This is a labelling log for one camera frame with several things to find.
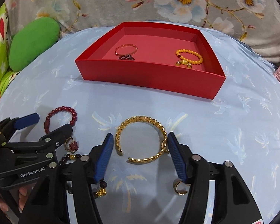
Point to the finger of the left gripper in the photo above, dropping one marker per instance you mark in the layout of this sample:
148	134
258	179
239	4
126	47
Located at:
29	120
58	137

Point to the grey floral blanket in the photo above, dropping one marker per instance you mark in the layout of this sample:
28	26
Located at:
254	22

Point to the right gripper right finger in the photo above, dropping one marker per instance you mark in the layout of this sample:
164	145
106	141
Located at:
180	157

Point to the red shallow box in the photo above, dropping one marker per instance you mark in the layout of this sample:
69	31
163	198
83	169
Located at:
169	57

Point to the gold braided cuff bangle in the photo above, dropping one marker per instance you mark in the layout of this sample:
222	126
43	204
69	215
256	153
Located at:
140	137

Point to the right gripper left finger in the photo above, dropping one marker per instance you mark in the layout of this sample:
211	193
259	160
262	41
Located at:
101	156

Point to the small gold hoop earring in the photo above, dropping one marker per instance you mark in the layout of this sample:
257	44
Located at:
179	187

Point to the thin gold bangle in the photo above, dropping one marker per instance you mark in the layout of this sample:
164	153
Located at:
125	49

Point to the person's left hand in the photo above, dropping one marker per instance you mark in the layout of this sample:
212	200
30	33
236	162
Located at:
24	193

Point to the green plush cushion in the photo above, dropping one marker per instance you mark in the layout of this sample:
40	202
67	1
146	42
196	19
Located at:
35	38

